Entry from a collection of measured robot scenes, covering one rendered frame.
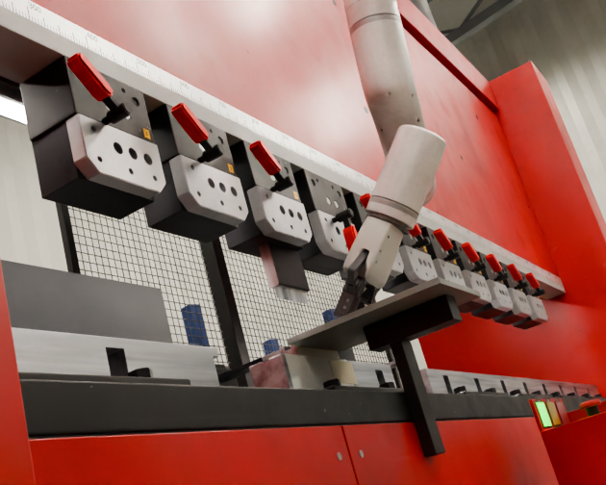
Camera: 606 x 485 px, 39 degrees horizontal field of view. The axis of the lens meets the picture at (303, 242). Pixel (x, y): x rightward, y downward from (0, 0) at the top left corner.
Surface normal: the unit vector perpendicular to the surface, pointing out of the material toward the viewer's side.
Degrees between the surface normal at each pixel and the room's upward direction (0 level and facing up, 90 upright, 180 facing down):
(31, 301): 90
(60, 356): 90
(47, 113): 90
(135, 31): 90
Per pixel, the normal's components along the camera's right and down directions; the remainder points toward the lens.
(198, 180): 0.83, -0.39
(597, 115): -0.77, 0.00
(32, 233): 0.58, -0.42
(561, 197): -0.50, -0.16
